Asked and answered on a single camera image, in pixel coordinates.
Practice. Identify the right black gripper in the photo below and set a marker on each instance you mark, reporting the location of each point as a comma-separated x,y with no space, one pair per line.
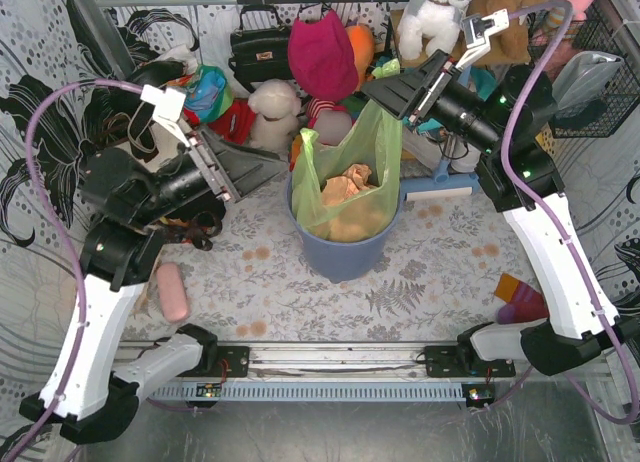
428,92

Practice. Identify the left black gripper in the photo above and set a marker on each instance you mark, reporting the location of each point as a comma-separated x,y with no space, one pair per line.
208,167

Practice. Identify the blue floor squeegee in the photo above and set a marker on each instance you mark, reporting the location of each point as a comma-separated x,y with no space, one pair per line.
441,183

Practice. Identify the green trash bag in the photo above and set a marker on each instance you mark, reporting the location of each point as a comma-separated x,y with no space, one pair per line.
375,140

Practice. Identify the blue trash bin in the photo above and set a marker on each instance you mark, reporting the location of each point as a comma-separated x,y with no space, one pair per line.
337,261

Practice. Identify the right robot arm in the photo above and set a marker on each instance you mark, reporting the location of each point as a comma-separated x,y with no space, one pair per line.
525,187

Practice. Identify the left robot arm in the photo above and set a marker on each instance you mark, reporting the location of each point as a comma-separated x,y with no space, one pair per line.
90,398

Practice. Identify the colourful printed bag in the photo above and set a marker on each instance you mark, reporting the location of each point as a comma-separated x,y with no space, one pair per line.
208,95

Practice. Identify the cream canvas tote bag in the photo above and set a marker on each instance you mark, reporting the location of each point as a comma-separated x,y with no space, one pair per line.
149,143

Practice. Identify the magenta fabric bag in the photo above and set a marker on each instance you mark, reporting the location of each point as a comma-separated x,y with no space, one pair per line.
321,58

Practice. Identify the red cloth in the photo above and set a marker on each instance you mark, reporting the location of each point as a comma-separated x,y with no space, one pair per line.
235,124

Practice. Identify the orange plush toy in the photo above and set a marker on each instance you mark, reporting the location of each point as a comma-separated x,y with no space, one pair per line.
363,45

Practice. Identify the pink white plush doll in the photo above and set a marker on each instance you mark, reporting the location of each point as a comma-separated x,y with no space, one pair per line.
329,120

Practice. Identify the white plush sheep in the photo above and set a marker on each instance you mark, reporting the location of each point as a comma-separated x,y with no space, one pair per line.
276,124

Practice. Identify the white plush dog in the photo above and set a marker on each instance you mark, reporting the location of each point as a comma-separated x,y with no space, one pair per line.
427,26

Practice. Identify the teal folded cloth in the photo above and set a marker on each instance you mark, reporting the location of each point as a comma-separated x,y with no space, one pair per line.
478,81

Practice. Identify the crumpled brown paper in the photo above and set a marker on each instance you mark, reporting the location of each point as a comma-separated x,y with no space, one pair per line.
350,183

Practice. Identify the black leather handbag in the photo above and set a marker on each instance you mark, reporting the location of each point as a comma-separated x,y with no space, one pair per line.
260,55

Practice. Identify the black hat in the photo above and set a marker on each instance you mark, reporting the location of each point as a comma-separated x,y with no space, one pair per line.
156,73

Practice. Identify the pink glasses case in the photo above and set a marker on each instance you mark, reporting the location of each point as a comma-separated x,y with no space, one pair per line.
172,294

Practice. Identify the silver foil pouch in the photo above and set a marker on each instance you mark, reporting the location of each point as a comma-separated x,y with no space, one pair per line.
584,77

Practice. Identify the red purple sock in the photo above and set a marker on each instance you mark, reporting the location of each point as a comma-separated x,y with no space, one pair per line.
522,303

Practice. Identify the brown leather strap bag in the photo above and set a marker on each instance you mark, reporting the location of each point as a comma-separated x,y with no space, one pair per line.
193,227

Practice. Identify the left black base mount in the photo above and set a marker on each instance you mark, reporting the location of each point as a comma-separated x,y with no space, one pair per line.
231,361

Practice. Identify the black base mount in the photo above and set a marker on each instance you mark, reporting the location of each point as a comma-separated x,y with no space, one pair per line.
461,361
231,361

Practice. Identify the aluminium front rail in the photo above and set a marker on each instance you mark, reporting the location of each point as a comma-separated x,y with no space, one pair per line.
351,361

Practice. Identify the black wire basket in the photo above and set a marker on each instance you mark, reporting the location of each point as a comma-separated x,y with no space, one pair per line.
602,116

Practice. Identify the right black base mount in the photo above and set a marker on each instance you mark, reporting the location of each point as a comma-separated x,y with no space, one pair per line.
461,361

